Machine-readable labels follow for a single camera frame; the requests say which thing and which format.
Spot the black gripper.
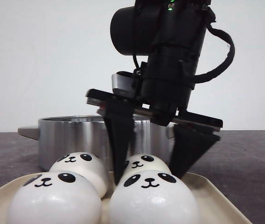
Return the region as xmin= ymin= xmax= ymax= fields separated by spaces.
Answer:
xmin=86 ymin=63 xmax=223 ymax=184

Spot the panda bun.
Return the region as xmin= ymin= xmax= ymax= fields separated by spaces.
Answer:
xmin=109 ymin=170 xmax=202 ymax=224
xmin=6 ymin=171 xmax=102 ymax=224
xmin=49 ymin=152 xmax=109 ymax=198
xmin=122 ymin=154 xmax=171 ymax=178

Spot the stainless steel steamer pot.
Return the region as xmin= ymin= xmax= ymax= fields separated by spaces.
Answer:
xmin=18 ymin=115 xmax=174 ymax=171

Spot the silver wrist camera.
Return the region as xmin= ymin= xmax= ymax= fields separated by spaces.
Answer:
xmin=112 ymin=71 xmax=135 ymax=98

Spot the cream plastic tray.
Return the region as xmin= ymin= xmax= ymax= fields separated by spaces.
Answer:
xmin=0 ymin=173 xmax=251 ymax=224

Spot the black sleeved cable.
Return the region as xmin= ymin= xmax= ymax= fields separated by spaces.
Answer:
xmin=194 ymin=24 xmax=236 ymax=84

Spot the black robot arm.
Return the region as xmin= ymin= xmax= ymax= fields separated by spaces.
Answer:
xmin=86 ymin=0 xmax=235 ymax=183

